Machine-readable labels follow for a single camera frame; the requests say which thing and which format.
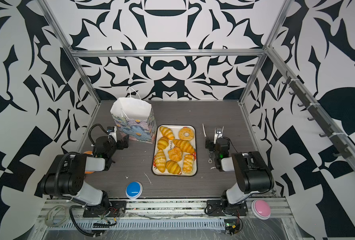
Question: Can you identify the fake ring donut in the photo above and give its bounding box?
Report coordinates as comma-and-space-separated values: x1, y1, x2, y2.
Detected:
178, 127, 195, 141

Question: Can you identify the floral paper gift bag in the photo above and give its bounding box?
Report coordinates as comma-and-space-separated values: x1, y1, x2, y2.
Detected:
110, 87, 156, 144

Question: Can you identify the small fake croissant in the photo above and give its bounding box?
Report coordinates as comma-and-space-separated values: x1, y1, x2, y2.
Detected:
157, 136, 169, 150

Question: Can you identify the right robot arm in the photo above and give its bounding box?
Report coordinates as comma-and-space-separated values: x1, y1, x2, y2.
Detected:
203, 128, 274, 207

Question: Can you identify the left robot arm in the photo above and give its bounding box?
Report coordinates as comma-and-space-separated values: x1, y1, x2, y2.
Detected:
39, 135, 128, 216

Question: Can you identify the long fake croissant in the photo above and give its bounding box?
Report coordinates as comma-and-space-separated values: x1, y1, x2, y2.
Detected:
172, 139, 195, 155

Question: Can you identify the fake twisted bread roll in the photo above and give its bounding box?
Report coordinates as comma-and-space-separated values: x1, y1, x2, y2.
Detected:
182, 154, 195, 174

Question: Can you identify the orange plush toy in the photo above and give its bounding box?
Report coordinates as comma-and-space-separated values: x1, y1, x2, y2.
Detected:
84, 151, 93, 174

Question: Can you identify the white strawberry tray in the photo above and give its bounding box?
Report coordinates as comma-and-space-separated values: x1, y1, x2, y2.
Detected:
152, 125, 197, 177

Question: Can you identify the blue push button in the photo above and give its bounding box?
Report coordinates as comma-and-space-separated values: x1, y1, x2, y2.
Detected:
125, 182, 143, 200

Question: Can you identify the pink push button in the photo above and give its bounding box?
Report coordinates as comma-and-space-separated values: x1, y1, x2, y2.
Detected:
251, 200, 271, 220

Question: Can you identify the small green-lit circuit board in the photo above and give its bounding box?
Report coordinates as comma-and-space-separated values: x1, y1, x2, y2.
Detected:
224, 219, 243, 235

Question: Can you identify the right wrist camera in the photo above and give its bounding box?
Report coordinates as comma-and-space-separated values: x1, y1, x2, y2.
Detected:
213, 128, 223, 144

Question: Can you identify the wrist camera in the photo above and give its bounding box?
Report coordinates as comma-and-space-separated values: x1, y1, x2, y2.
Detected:
107, 126, 117, 142
213, 128, 223, 144

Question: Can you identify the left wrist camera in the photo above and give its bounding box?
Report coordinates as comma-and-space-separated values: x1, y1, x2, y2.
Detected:
107, 126, 117, 142

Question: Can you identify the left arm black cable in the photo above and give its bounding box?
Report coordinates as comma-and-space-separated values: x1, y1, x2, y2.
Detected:
88, 123, 109, 148

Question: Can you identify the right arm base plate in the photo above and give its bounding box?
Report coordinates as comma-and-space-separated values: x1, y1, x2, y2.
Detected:
204, 200, 248, 217

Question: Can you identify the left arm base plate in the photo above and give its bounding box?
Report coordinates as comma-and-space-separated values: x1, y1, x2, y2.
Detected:
83, 201, 127, 218

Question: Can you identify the white slotted cable duct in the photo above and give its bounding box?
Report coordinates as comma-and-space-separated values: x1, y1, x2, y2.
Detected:
77, 219, 225, 231

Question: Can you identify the black wall hook rack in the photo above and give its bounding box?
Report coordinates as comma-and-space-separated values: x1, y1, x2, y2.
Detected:
283, 76, 352, 159

